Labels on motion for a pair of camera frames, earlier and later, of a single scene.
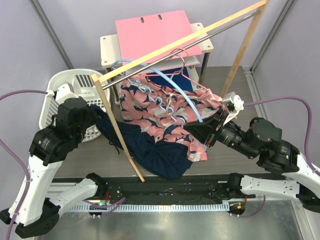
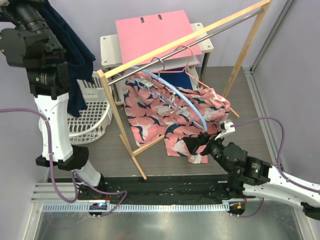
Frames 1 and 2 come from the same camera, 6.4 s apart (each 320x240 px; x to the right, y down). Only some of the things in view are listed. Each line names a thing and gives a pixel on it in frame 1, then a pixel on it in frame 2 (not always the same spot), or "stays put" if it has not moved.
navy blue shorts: x=160 y=159 → x=78 y=54
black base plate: x=196 y=189 stays put
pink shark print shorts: x=164 y=110 stays put
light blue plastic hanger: x=180 y=122 → x=173 y=90
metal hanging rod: x=115 y=81 stays put
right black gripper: x=200 y=131 → x=192 y=143
